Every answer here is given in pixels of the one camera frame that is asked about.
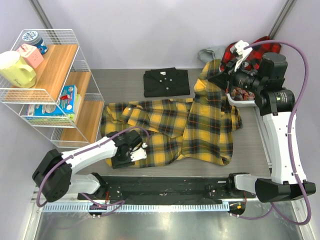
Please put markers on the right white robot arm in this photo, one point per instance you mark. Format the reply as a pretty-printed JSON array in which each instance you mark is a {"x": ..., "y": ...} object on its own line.
[{"x": 276, "y": 107}]

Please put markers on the folded black shirt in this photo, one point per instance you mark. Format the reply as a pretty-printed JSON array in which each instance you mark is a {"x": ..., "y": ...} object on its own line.
[{"x": 166, "y": 82}]

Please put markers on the pink cube box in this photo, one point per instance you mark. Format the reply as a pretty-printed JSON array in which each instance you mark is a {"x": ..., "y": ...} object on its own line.
[{"x": 31, "y": 55}]

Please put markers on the green box on shelf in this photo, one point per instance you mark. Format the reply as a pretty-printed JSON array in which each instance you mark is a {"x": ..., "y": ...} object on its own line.
[{"x": 73, "y": 114}]

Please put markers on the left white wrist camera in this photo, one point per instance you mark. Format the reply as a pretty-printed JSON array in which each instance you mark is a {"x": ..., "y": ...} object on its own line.
[{"x": 139, "y": 152}]

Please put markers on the yellow plaid long sleeve shirt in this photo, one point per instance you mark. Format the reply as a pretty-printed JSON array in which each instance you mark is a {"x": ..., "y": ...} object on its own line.
[{"x": 200, "y": 127}]

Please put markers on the blue product box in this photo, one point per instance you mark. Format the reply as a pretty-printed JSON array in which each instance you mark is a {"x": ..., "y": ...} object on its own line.
[{"x": 63, "y": 107}]

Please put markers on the white wire shelf rack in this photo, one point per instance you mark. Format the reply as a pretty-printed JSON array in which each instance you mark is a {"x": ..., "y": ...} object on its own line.
[{"x": 64, "y": 64}]

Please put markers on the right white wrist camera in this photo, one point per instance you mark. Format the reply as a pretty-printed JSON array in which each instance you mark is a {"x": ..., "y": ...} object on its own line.
[{"x": 241, "y": 51}]

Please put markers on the white slotted cable duct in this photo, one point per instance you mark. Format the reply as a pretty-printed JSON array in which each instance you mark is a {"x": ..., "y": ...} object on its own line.
[{"x": 81, "y": 207}]

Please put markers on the grey crumpled shirt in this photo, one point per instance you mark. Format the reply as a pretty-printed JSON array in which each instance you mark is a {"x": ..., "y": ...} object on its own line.
[{"x": 211, "y": 53}]

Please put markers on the white laundry basket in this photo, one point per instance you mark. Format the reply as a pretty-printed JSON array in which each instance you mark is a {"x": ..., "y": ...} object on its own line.
[{"x": 240, "y": 104}]

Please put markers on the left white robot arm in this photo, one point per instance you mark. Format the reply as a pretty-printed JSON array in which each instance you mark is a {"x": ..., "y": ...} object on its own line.
[{"x": 58, "y": 172}]

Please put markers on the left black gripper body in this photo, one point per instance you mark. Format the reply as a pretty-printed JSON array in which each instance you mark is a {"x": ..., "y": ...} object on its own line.
[{"x": 119, "y": 160}]

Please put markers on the brown plaid shirt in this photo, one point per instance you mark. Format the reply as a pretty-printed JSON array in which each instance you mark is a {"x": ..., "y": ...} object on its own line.
[{"x": 238, "y": 94}]

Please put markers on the yellow green pitcher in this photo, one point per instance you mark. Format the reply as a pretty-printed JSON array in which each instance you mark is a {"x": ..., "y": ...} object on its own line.
[{"x": 15, "y": 69}]

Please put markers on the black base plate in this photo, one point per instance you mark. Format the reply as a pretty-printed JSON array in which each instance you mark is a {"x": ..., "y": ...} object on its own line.
[{"x": 177, "y": 189}]

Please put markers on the blue patterned tin can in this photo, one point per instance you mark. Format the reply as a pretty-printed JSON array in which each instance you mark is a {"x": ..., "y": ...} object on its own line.
[{"x": 33, "y": 38}]

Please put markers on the red black plaid shirt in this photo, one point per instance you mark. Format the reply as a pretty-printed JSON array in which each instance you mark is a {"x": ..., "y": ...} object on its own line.
[{"x": 254, "y": 58}]

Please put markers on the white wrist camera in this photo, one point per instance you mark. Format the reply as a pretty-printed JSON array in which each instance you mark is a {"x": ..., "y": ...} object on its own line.
[
  {"x": 139, "y": 152},
  {"x": 241, "y": 51}
]

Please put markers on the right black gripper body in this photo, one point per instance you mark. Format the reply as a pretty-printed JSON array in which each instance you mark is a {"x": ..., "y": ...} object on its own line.
[{"x": 242, "y": 78}]

